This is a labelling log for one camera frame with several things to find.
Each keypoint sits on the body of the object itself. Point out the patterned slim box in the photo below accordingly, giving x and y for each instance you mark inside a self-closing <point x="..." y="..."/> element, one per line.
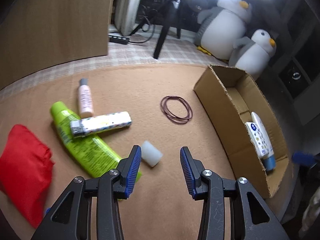
<point x="99" y="124"/>

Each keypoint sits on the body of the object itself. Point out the small pink bottle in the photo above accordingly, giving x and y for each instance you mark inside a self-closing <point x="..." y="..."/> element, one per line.
<point x="85" y="103"/>

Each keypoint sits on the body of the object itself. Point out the large penguin plush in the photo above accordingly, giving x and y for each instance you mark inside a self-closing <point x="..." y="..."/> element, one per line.
<point x="221" y="26"/>

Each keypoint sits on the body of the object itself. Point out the red fabric pouch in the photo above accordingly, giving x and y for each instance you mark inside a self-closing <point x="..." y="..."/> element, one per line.
<point x="26" y="173"/>

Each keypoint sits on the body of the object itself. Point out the white blue lotion tube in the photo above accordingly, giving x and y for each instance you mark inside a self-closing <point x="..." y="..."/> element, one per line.
<point x="269" y="161"/>

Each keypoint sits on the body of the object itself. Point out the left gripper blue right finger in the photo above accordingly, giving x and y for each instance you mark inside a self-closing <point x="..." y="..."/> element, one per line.
<point x="251" y="218"/>

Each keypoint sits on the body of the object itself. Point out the large wooden board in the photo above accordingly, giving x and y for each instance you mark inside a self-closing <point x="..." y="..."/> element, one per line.
<point x="37" y="34"/>

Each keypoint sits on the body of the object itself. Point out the white dotted tissue pack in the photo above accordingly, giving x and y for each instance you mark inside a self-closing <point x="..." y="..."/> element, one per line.
<point x="257" y="139"/>

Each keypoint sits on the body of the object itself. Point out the cardboard box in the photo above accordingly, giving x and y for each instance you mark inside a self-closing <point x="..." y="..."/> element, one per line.
<point x="229" y="96"/>

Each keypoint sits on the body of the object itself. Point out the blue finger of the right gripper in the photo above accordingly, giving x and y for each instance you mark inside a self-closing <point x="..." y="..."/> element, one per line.
<point x="305" y="159"/>

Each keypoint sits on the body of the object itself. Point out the black tripod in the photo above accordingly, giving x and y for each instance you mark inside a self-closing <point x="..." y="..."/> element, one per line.
<point x="171" y="11"/>

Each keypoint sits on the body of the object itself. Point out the white foam block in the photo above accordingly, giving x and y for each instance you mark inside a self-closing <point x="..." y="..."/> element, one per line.
<point x="150" y="154"/>

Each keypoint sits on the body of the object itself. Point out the small penguin plush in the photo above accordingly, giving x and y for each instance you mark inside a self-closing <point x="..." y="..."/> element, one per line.
<point x="253" y="54"/>

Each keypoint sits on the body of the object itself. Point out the black power strip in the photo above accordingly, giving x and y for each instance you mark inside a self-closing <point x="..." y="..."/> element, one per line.
<point x="118" y="39"/>

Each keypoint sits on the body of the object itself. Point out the green tube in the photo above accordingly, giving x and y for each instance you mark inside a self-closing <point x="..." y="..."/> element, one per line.
<point x="91" y="152"/>

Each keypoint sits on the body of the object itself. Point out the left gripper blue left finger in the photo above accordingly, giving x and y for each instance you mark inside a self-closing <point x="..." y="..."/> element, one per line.
<point x="70" y="215"/>

